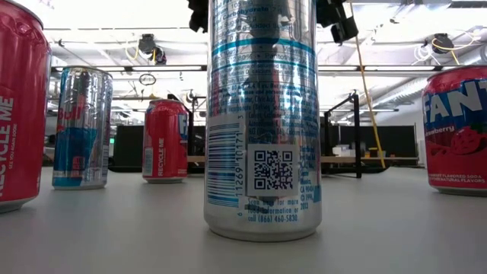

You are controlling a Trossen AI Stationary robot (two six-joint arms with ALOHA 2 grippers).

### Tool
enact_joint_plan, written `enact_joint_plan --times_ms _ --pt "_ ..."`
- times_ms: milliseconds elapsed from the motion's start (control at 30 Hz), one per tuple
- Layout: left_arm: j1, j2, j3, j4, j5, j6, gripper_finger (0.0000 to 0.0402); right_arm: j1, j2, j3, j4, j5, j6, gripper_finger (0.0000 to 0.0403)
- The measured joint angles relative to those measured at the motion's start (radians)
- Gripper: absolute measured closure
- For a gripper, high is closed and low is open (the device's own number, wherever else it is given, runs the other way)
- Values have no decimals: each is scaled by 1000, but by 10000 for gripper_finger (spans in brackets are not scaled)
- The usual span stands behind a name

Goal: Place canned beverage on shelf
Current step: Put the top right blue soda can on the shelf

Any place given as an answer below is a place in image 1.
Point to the silver blue Red Bull can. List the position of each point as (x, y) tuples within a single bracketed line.
[(262, 114), (81, 133)]

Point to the red Fanta strawberry can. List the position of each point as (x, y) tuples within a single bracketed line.
[(456, 152), (23, 114), (163, 144)]

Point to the white boxes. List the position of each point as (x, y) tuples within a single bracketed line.
[(343, 151)]

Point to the black partition panel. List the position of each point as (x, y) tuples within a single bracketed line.
[(129, 148), (395, 141)]

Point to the silver ventilation duct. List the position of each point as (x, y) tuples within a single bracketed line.
[(403, 91)]

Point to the wooden shelf with black frame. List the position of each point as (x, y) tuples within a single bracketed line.
[(342, 159)]

